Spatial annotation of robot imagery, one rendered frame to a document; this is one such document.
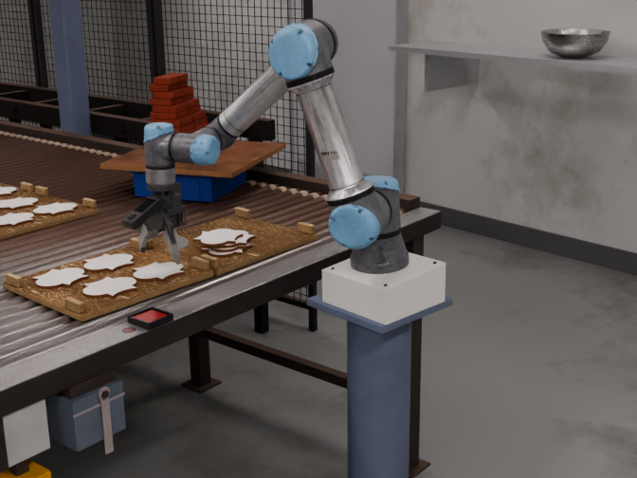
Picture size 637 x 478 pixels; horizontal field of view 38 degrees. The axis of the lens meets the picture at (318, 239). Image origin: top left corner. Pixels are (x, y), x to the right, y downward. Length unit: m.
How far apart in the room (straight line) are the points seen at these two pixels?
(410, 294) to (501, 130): 3.48
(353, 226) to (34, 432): 0.83
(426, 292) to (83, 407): 0.87
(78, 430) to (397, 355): 0.83
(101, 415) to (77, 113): 2.46
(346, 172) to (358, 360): 0.54
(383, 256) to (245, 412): 1.55
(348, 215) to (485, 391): 1.89
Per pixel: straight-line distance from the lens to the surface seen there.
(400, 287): 2.26
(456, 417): 3.69
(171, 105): 3.37
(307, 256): 2.60
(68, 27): 4.34
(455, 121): 5.91
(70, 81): 4.36
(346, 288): 2.32
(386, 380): 2.43
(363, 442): 2.52
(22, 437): 2.05
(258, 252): 2.58
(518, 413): 3.75
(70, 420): 2.09
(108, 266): 2.52
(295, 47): 2.09
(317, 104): 2.12
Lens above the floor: 1.75
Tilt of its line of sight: 18 degrees down
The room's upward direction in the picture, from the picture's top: 1 degrees counter-clockwise
